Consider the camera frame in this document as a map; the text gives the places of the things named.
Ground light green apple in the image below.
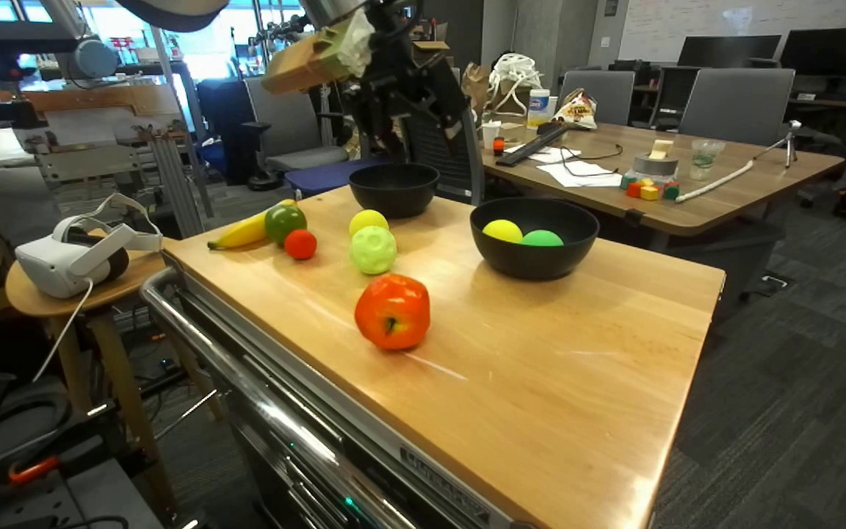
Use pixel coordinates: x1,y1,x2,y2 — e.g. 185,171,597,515
351,227,396,275

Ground chrome cart handle bar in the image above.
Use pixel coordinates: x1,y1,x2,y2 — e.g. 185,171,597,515
141,268,421,529

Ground white paper sheet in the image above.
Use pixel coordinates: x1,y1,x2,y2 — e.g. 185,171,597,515
543,160,621,187

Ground white VR headset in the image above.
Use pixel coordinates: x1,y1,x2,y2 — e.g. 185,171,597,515
16,190,161,300

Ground colourful toy blocks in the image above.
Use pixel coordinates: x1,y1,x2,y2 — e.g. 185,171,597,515
621,175,681,203

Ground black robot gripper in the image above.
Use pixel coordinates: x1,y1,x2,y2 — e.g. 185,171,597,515
343,16,467,160

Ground clear plastic container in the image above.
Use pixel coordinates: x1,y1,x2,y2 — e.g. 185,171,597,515
633,138,678,178

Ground orange red bell pepper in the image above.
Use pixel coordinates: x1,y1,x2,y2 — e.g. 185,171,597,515
354,272,433,353

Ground green lime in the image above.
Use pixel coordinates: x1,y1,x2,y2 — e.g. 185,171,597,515
524,229,564,247

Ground black bowl near left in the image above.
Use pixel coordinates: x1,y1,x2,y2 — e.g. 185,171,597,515
351,160,439,216

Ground green plastic pear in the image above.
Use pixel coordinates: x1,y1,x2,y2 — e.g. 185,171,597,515
264,204,310,243

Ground wooden side desk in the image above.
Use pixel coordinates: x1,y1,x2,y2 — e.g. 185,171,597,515
343,105,846,243

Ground robot arm with camera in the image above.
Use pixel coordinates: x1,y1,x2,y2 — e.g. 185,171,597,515
117,0,373,93

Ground grey office chair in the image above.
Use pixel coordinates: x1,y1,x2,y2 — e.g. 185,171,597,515
678,68,797,143

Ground black bowl far right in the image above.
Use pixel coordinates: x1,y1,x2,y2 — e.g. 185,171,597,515
470,196,599,281

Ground white cable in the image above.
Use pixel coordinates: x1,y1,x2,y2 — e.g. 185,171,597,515
29,275,99,387

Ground small red strawberry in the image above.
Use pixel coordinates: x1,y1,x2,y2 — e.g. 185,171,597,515
285,229,318,262

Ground orange clamp handle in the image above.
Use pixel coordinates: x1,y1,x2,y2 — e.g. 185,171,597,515
5,454,61,487

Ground round wooden stool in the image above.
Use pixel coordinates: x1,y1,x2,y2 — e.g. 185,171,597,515
5,253,177,516

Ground black bowl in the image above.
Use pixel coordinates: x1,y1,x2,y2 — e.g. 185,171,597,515
351,160,439,216
470,196,599,281

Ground yellow plastic banana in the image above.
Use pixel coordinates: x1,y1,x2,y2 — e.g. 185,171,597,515
208,199,298,249

